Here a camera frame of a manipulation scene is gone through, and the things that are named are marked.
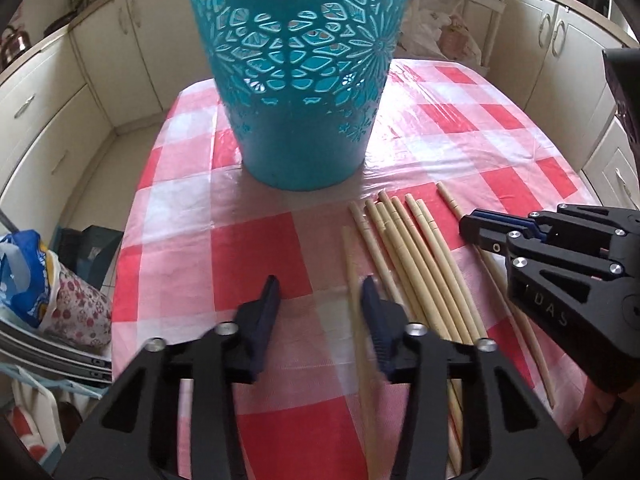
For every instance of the bamboo chopstick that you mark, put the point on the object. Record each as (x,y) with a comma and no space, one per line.
(427,255)
(363,365)
(375,252)
(464,308)
(445,310)
(432,303)
(498,276)
(455,411)

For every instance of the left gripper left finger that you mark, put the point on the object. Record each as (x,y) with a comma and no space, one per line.
(255,320)

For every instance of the dark blue dustpan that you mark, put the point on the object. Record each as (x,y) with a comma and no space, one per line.
(88,253)

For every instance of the blue plastic bag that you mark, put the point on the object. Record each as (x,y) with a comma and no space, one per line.
(25,286)

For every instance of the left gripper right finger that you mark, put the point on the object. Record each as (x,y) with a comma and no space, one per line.
(386,322)

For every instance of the steel kettle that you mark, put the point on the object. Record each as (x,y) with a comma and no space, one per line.
(14,43)

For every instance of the teal perforated plastic basket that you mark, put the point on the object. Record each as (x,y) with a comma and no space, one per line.
(301,81)

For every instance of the red white checkered tablecloth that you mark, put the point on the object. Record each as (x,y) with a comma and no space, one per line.
(203,235)

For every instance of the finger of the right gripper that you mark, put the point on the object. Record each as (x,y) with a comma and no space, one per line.
(505,223)
(472,233)

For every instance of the white kitchen base cabinets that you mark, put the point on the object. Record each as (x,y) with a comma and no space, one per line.
(122,63)

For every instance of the white rolling cart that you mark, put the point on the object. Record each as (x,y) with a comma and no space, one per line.
(462,31)

